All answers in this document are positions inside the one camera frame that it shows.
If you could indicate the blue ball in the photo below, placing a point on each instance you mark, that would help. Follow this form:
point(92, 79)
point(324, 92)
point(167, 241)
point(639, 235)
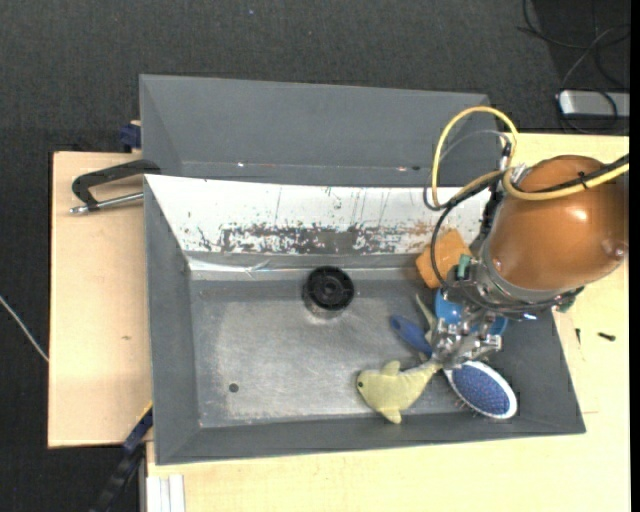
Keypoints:
point(446, 309)

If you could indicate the grey metal bin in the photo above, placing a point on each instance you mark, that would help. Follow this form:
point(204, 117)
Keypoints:
point(280, 360)

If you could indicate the orange sponge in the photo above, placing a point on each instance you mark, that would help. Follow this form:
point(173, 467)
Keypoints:
point(449, 250)

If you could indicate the pale wood flat board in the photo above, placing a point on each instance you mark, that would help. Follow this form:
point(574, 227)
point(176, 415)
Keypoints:
point(95, 310)

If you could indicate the small black screw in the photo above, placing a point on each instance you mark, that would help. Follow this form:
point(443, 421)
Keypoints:
point(607, 336)

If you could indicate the yellow toy dolphin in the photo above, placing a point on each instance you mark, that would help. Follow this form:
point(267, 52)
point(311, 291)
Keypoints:
point(390, 390)

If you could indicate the blue and white hairbrush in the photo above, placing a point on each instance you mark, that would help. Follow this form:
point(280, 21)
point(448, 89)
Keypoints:
point(485, 392)

